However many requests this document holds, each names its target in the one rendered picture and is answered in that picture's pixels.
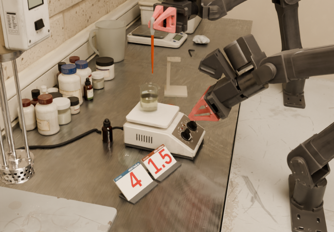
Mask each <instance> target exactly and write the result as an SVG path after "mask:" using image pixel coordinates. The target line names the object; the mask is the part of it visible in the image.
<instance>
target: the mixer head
mask: <svg viewBox="0 0 334 232"><path fill-rule="evenodd" d="M49 37H50V23H49V13H48V4H47V0H0V63H4V62H9V61H12V60H15V59H17V58H19V57H20V56H21V55H22V54H23V53H24V52H25V51H27V50H29V49H31V48H32V47H34V46H36V45H37V44H39V43H41V42H42V41H44V40H46V39H47V38H49Z"/></svg>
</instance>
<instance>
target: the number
mask: <svg viewBox="0 0 334 232"><path fill-rule="evenodd" d="M150 180H151V179H150V177H149V176H148V175H147V173H146V172H145V171H144V169H143V168H142V167H141V165H139V166H137V167H136V168H134V169H133V170H132V171H130V172H129V173H127V174H126V175H125V176H123V177H122V178H121V179H119V180H118V181H117V183H118V185H119V186H120V187H121V189H122V190H123V191H124V193H125V194H126V196H127V197H130V196H131V195H132V194H133V193H135V192H136V191H137V190H138V189H140V188H141V187H142V186H143V185H145V184H146V183H147V182H148V181H150Z"/></svg>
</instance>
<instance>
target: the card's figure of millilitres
mask: <svg viewBox="0 0 334 232"><path fill-rule="evenodd" d="M173 161H175V160H174V159H173V157H172V156H171V155H170V153H169V152H168V151H167V149H166V148H165V147H163V148H162V149H160V150H159V151H158V152H156V153H155V154H154V155H152V156H151V157H150V158H148V159H147V160H145V161H144V162H145V163H146V165H147V166H148V168H149V169H150V170H151V172H152V173H153V174H154V176H156V175H157V174H158V173H160V172H161V171H162V170H163V169H165V168H166V167H167V166H168V165H170V164H171V163H172V162H173Z"/></svg>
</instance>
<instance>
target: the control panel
mask: <svg viewBox="0 0 334 232"><path fill-rule="evenodd" d="M190 121H191V120H190V119H189V118H188V117H187V116H186V115H183V117H182V118H181V120H180V121H179V123H178V124H177V126H176V128H175V129H174V131H173V132H172V135H173V136H175V137H176V138H177V139H179V140H180V141H181V142H183V143H184V144H185V145H187V146H188V147H190V148H191V149H192V150H194V149H195V147H196V145H197V143H198V142H199V140H200V138H201V136H202V134H203V132H204V129H203V128H202V127H200V126H199V125H198V124H196V125H197V130H196V131H192V130H190V129H189V130H190V133H191V135H192V137H191V141H186V140H184V139H183V138H182V137H181V132H184V131H185V129H186V128H188V127H187V125H186V124H187V122H190ZM183 124H185V126H183ZM181 127H182V128H183V130H182V129H181Z"/></svg>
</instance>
